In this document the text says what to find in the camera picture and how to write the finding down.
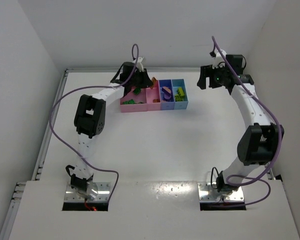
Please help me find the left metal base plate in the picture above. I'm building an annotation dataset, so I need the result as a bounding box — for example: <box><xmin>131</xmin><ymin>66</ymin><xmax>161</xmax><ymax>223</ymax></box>
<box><xmin>64</xmin><ymin>182</ymin><xmax>110</xmax><ymax>203</ymax></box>

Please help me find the green rounded lego brick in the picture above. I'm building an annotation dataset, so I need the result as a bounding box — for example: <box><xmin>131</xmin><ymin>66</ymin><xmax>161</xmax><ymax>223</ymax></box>
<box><xmin>128</xmin><ymin>99</ymin><xmax>136</xmax><ymax>105</ymax></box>

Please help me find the lime rounded lego brick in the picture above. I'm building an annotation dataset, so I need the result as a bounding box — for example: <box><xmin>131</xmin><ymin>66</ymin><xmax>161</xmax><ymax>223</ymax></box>
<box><xmin>177</xmin><ymin>87</ymin><xmax>186</xmax><ymax>99</ymax></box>

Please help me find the light blue container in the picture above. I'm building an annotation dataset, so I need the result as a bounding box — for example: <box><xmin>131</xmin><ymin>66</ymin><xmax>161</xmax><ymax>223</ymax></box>
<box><xmin>171</xmin><ymin>79</ymin><xmax>189</xmax><ymax>110</ymax></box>

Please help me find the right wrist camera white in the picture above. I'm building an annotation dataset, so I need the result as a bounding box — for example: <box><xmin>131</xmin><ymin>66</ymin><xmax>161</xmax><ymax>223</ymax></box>
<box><xmin>209</xmin><ymin>49</ymin><xmax>226</xmax><ymax>69</ymax></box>

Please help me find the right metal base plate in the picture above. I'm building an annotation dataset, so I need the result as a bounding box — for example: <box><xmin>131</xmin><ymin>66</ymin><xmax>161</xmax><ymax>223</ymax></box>
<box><xmin>197</xmin><ymin>182</ymin><xmax>245</xmax><ymax>204</ymax></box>

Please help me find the purple butterfly lego brick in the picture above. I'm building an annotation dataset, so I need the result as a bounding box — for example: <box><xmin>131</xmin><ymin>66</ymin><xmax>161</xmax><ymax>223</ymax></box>
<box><xmin>161</xmin><ymin>86</ymin><xmax>172</xmax><ymax>96</ymax></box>

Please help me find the metal base plate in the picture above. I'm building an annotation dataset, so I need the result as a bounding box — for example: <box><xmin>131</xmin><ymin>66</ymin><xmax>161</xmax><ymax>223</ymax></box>
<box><xmin>197</xmin><ymin>182</ymin><xmax>245</xmax><ymax>204</ymax></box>
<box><xmin>64</xmin><ymin>182</ymin><xmax>110</xmax><ymax>203</ymax></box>

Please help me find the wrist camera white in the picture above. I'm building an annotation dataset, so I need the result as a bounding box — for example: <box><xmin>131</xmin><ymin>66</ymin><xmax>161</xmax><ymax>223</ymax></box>
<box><xmin>133</xmin><ymin>56</ymin><xmax>145</xmax><ymax>72</ymax></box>
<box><xmin>209</xmin><ymin>49</ymin><xmax>226</xmax><ymax>69</ymax></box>

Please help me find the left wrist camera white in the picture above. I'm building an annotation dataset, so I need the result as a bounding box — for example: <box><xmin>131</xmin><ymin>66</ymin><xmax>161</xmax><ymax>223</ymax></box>
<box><xmin>133</xmin><ymin>56</ymin><xmax>145</xmax><ymax>72</ymax></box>

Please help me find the purple rounded lego brick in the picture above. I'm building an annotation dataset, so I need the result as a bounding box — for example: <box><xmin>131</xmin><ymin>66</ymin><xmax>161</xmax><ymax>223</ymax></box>
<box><xmin>163</xmin><ymin>94</ymin><xmax>173</xmax><ymax>102</ymax></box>

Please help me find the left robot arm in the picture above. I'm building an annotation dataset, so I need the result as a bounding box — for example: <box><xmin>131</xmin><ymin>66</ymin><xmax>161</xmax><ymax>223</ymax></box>
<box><xmin>66</xmin><ymin>57</ymin><xmax>153</xmax><ymax>200</ymax></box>

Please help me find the brown lego plate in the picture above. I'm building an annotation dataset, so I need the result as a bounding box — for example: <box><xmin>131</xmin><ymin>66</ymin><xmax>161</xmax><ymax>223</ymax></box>
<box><xmin>149</xmin><ymin>77</ymin><xmax>158</xmax><ymax>89</ymax></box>

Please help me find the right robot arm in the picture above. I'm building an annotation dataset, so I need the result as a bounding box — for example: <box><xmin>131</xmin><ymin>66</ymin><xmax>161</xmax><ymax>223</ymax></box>
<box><xmin>197</xmin><ymin>50</ymin><xmax>284</xmax><ymax>193</ymax></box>

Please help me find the pink divided container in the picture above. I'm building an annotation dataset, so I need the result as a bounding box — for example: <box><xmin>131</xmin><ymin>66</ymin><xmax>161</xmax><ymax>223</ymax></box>
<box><xmin>120</xmin><ymin>82</ymin><xmax>161</xmax><ymax>113</ymax></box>

